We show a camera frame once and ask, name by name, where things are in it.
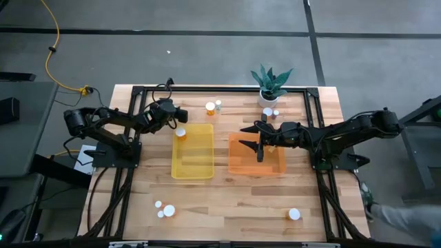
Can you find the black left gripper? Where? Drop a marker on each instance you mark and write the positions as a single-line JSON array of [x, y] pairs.
[[162, 115]]

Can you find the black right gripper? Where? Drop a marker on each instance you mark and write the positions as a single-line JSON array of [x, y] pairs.
[[279, 136]]

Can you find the small purple pill bottle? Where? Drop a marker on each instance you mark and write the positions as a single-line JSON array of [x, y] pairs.
[[275, 113]]

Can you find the small white-capped pill bottle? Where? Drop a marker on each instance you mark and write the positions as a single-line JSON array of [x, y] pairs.
[[160, 214]]

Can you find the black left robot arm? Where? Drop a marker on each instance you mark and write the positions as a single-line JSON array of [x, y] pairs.
[[103, 118]]

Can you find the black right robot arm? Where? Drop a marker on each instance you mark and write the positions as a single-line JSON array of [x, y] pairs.
[[344, 134]]

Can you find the orange translucent plastic bin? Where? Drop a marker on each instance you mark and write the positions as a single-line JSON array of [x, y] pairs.
[[248, 165]]

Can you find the yellow translucent plastic bin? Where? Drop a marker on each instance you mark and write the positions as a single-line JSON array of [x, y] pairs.
[[193, 162]]

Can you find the green plant in white pot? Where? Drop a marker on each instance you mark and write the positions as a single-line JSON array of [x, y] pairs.
[[268, 100]]

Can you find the white paper sheet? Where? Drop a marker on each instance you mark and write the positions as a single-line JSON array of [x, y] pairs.
[[81, 162]]

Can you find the person's shoe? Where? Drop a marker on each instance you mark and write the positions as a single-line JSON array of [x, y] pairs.
[[367, 199]]

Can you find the grey desk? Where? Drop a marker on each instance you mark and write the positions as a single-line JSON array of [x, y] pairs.
[[27, 137]]

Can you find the black box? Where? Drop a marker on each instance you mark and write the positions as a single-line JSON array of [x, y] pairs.
[[8, 110]]

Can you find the person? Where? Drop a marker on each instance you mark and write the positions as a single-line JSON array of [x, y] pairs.
[[410, 220]]

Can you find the black computer mouse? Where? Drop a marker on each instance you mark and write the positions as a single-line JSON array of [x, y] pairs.
[[12, 222]]

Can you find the black aluminium table frame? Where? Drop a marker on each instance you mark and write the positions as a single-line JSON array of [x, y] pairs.
[[224, 89]]

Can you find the silver aluminium bracket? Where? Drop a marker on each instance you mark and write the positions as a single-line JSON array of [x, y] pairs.
[[320, 245], [127, 244]]

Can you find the black metal stand frame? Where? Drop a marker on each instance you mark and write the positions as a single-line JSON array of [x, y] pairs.
[[415, 158]]

